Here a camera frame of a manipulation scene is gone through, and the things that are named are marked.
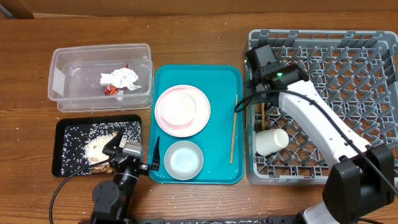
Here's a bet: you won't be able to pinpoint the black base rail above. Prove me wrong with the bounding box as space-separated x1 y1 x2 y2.
136 215 298 224

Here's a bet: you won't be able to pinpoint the pink plate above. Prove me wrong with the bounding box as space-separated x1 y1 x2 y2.
154 85 211 138

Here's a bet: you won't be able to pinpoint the grey dishwasher rack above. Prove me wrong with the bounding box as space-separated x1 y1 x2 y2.
246 29 397 185

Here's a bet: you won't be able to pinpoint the white cup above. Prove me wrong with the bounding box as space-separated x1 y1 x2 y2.
256 129 289 156

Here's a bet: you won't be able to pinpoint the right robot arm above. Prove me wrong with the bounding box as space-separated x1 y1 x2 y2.
235 44 397 223

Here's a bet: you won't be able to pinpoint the clear plastic bin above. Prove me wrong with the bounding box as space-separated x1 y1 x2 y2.
48 44 154 112

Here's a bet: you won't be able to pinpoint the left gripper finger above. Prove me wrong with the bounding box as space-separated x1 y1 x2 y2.
102 128 124 156
151 136 160 171

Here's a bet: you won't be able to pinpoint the teal serving tray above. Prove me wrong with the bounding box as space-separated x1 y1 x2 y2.
149 65 244 184

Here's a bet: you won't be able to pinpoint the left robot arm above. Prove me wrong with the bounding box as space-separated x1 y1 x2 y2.
90 129 160 224

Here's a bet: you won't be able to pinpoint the small pink bowl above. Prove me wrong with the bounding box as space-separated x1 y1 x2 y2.
160 90 197 126

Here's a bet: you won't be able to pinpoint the white napkin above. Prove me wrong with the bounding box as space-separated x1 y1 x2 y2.
99 67 141 91

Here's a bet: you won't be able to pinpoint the black plastic tray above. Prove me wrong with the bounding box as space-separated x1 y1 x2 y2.
52 114 141 177

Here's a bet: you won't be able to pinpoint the wooden chopstick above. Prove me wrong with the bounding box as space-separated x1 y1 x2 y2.
261 103 266 131
229 95 238 164

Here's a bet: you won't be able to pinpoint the rice and food scraps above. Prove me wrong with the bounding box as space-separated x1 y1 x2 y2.
60 121 141 177

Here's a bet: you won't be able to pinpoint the red snack wrapper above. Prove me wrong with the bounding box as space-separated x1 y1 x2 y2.
100 64 129 96

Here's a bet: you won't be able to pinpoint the grey bowl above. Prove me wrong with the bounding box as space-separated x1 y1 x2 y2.
164 141 204 180

